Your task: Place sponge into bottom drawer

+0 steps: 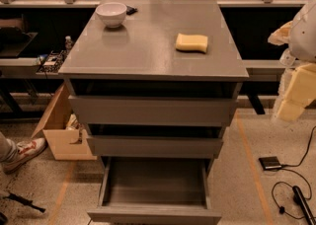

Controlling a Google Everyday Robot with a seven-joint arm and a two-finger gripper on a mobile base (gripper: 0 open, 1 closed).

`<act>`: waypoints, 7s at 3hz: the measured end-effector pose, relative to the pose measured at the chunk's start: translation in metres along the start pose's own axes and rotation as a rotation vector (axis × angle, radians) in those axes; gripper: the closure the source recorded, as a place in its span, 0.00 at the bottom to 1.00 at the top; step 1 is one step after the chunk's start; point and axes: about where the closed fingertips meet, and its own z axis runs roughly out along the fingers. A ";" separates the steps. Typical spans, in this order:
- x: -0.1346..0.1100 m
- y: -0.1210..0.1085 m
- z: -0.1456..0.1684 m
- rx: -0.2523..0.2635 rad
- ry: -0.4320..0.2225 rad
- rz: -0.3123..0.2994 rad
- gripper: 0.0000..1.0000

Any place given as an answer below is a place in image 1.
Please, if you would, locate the black phone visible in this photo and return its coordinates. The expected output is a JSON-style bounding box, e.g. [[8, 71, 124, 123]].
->
[[126, 6, 138, 15]]

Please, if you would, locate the tray of small parts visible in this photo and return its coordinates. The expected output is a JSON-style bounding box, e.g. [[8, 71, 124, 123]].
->
[[38, 50, 67, 73]]

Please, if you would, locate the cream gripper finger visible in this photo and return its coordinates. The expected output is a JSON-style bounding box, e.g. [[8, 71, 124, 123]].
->
[[268, 21, 292, 45], [276, 63, 316, 122]]

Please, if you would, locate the black foot pedal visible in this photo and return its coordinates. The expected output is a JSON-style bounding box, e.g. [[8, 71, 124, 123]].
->
[[259, 156, 281, 171]]

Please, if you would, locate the small plastic bottle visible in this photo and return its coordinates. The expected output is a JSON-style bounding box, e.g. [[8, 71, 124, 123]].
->
[[65, 36, 73, 54]]

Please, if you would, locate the black cylindrical tool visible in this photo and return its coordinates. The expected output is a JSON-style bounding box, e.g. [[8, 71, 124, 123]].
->
[[292, 186, 316, 225]]

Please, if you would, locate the grey trouser leg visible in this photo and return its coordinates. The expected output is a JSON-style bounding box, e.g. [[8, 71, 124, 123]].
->
[[0, 132, 18, 163]]

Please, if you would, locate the grey drawer cabinet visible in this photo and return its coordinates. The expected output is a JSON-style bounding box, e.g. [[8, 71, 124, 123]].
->
[[58, 0, 250, 225]]

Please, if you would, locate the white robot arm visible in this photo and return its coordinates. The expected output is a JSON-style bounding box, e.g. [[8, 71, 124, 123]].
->
[[268, 0, 316, 122]]

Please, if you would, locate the cardboard box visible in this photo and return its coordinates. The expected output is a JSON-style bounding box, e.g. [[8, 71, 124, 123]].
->
[[32, 84, 97, 160]]

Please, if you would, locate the black tool on floor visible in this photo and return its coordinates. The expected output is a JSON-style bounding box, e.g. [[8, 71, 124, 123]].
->
[[0, 192, 45, 213]]

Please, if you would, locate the white bowl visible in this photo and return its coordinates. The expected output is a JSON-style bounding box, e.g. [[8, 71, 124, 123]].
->
[[96, 2, 127, 28]]

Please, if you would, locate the grey bottom drawer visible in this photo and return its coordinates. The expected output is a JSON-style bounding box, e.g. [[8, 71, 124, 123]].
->
[[88, 157, 221, 225]]

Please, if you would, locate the grey drawer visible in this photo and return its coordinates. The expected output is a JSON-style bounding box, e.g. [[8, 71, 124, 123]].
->
[[87, 136, 223, 159], [88, 157, 221, 225], [69, 96, 237, 126]]

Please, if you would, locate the grey top drawer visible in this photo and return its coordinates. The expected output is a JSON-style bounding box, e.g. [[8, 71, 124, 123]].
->
[[69, 96, 237, 126]]

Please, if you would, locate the white red sneaker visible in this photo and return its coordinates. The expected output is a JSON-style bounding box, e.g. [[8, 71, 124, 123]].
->
[[1, 138, 46, 175]]

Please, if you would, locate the yellow sponge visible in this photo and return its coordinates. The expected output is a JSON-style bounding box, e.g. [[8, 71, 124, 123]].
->
[[176, 34, 208, 53]]

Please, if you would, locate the black cable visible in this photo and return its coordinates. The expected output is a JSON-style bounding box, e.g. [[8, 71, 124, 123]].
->
[[271, 126, 316, 221]]

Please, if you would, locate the grey middle drawer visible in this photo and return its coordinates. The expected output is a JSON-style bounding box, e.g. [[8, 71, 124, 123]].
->
[[87, 136, 223, 159]]

